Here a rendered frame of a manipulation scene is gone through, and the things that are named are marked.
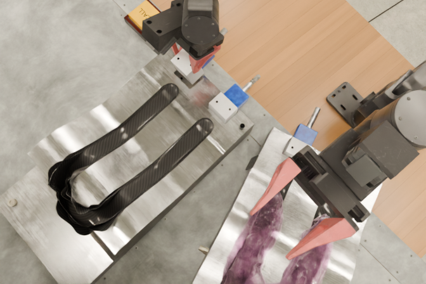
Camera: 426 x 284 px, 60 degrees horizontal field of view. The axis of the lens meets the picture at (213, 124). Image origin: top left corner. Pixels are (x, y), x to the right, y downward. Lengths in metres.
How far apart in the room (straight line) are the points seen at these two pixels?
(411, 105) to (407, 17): 1.77
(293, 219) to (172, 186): 0.25
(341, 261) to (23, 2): 0.96
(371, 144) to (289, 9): 0.69
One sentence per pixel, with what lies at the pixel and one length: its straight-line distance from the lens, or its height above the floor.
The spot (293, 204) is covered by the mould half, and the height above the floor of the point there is 0.86.
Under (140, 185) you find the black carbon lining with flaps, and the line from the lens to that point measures 0.75.
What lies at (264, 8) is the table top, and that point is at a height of 0.80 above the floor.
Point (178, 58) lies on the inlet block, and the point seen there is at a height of 0.95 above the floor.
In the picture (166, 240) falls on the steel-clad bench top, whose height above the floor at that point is 0.80.
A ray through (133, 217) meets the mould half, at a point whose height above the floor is 0.93.
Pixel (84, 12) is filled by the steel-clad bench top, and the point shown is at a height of 0.80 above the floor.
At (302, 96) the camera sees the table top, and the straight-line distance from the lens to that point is 0.92.
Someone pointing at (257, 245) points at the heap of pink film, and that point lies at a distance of 0.72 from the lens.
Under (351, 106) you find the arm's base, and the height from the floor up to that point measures 0.81.
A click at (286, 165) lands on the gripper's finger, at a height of 1.23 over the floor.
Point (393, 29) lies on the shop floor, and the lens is 2.10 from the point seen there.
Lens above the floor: 1.64
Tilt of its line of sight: 75 degrees down
